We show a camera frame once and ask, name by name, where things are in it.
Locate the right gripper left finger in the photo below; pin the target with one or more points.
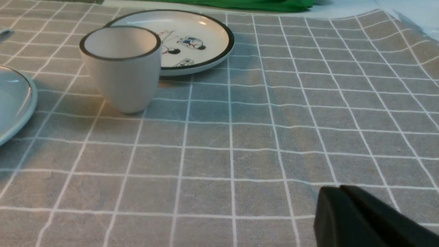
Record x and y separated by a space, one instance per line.
338 223

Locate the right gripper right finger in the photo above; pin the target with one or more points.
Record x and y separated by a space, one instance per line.
394 228

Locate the grey checked tablecloth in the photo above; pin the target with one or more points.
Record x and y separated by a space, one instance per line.
230 157

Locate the green backdrop cloth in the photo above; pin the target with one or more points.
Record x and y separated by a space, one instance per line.
276 6

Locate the black-rimmed illustrated plate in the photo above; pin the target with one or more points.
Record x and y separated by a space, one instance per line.
191 42

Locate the black-rimmed white cup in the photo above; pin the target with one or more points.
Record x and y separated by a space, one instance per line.
124 62

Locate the large plain white plate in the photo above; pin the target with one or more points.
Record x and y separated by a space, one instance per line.
18 100

